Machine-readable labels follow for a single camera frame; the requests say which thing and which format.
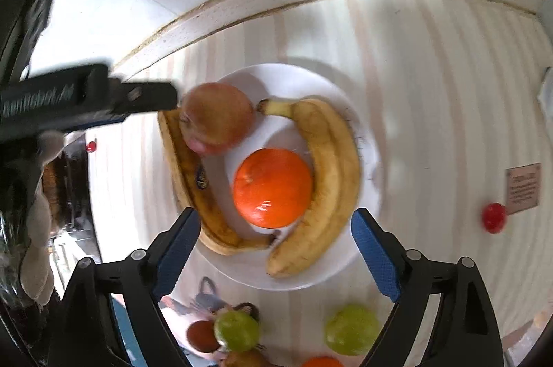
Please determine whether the orange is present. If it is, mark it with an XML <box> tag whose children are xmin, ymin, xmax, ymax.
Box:
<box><xmin>301</xmin><ymin>356</ymin><xmax>344</xmax><ymax>367</ymax></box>
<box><xmin>232</xmin><ymin>148</ymin><xmax>314</xmax><ymax>229</ymax></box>

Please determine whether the person's left forearm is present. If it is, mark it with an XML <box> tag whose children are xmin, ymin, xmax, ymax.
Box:
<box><xmin>0</xmin><ymin>129</ymin><xmax>65</xmax><ymax>305</ymax></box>

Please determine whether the striped table mat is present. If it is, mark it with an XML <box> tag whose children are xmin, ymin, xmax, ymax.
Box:
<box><xmin>86</xmin><ymin>0</ymin><xmax>553</xmax><ymax>367</ymax></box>

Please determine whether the yellow banana with sticker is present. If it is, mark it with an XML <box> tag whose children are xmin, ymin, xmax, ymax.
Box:
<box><xmin>158</xmin><ymin>108</ymin><xmax>281</xmax><ymax>256</ymax></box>

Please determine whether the white plate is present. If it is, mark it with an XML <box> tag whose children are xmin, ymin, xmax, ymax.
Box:
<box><xmin>190</xmin><ymin>64</ymin><xmax>383</xmax><ymax>292</ymax></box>

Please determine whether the small green apple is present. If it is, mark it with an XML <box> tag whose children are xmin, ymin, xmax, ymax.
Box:
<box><xmin>214</xmin><ymin>310</ymin><xmax>261</xmax><ymax>352</ymax></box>

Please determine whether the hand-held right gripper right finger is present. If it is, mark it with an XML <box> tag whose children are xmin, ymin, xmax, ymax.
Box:
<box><xmin>351</xmin><ymin>208</ymin><xmax>505</xmax><ymax>367</ymax></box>

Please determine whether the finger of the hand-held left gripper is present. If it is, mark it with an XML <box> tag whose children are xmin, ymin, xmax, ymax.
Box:
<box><xmin>106</xmin><ymin>78</ymin><xmax>179</xmax><ymax>125</ymax></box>

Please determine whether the brown mat label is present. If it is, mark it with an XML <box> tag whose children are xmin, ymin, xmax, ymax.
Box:
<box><xmin>505</xmin><ymin>163</ymin><xmax>542</xmax><ymax>216</ymax></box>

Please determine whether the folded white cloth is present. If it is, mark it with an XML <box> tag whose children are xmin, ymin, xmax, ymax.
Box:
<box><xmin>538</xmin><ymin>67</ymin><xmax>553</xmax><ymax>113</ymax></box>

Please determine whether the large green apple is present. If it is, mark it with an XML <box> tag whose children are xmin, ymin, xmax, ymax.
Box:
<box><xmin>324</xmin><ymin>304</ymin><xmax>381</xmax><ymax>356</ymax></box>

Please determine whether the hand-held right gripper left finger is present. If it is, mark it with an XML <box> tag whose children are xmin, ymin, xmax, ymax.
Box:
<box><xmin>45</xmin><ymin>207</ymin><xmax>202</xmax><ymax>367</ymax></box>

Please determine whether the dark red fruit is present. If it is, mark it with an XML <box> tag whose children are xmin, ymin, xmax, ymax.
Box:
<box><xmin>186</xmin><ymin>320</ymin><xmax>221</xmax><ymax>354</ymax></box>

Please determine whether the red apple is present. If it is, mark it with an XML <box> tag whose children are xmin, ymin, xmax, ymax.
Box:
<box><xmin>178</xmin><ymin>83</ymin><xmax>255</xmax><ymax>157</ymax></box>

